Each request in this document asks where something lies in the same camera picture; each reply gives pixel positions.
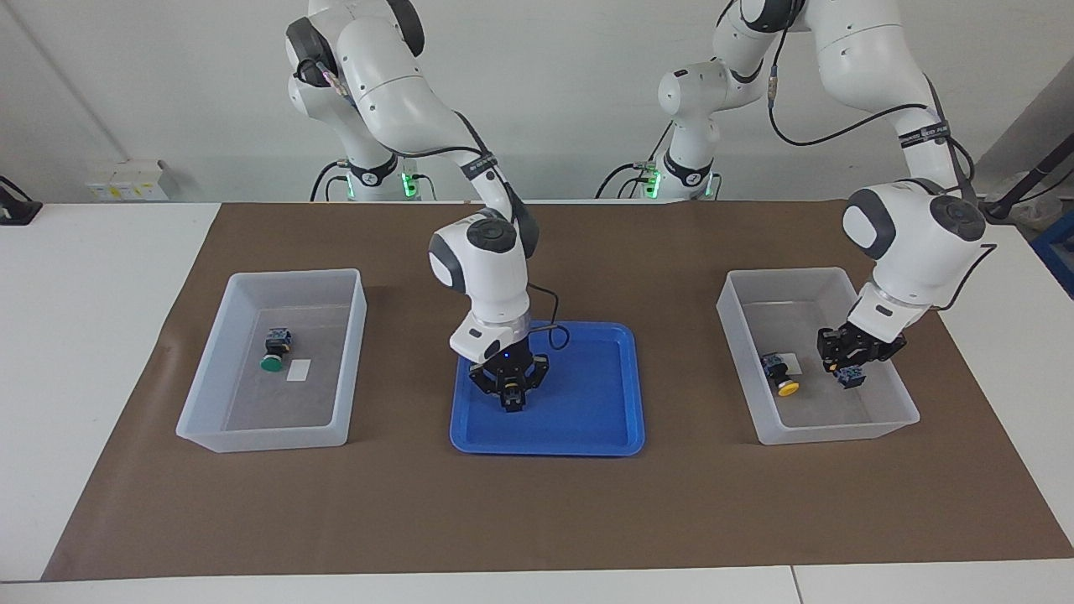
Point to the white paper label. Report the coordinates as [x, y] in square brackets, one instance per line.
[299, 370]

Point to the white wall socket box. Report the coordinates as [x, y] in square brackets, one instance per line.
[126, 182]

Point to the blue plastic tray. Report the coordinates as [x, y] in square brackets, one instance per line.
[587, 403]

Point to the translucent plastic box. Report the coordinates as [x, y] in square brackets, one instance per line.
[839, 415]
[252, 411]

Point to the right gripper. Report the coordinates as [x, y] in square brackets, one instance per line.
[510, 356]

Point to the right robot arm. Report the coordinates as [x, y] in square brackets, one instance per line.
[394, 75]

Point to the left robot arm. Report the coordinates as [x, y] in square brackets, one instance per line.
[864, 50]

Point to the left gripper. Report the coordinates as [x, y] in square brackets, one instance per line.
[877, 346]

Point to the black stand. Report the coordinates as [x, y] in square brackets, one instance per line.
[15, 210]
[1019, 184]

